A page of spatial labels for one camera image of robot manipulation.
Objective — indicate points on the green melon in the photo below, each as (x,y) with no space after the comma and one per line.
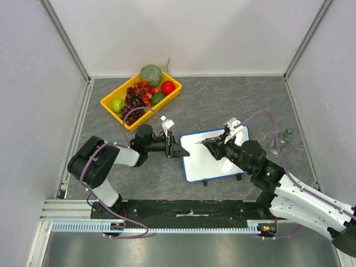
(152,74)

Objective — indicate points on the glass soda bottle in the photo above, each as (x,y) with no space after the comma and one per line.
(283,139)

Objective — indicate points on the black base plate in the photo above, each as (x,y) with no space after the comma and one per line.
(193,214)

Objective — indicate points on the light blue cable duct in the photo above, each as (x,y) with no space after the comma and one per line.
(109,227)

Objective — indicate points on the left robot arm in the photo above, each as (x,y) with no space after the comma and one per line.
(93,161)

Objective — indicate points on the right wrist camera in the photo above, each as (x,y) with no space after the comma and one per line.
(232,128)

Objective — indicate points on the purple grape bunch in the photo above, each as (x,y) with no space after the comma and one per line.
(132,101)

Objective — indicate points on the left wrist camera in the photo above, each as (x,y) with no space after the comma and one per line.
(166,124)

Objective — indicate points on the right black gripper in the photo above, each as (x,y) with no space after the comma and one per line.
(219,147)

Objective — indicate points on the blue framed whiteboard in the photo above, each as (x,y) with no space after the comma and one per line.
(200,165)

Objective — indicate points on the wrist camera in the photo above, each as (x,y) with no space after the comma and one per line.
(232,128)
(166,124)

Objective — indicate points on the red apple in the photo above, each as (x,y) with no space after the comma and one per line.
(167,87)

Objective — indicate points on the dark green lime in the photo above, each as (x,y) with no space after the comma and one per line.
(156,98)

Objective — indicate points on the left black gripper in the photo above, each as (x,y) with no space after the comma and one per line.
(173,149)

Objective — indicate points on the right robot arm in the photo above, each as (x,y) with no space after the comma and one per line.
(287,197)

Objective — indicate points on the light green apple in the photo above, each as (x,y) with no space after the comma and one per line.
(116,105)

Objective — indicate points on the red fruit cluster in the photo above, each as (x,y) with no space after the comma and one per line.
(145,91)

